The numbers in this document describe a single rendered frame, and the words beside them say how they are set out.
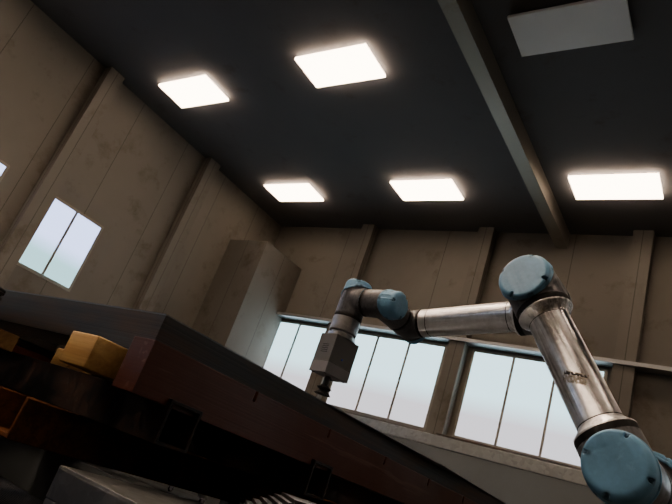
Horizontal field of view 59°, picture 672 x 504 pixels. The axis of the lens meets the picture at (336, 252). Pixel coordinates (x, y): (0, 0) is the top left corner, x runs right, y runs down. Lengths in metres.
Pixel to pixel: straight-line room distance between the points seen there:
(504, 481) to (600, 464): 1.05
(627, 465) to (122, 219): 10.85
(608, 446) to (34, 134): 10.25
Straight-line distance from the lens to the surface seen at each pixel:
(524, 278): 1.31
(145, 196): 11.82
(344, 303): 1.57
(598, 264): 10.77
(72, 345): 0.78
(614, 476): 1.12
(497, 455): 2.18
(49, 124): 10.94
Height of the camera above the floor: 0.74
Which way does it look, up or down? 21 degrees up
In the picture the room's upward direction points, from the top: 20 degrees clockwise
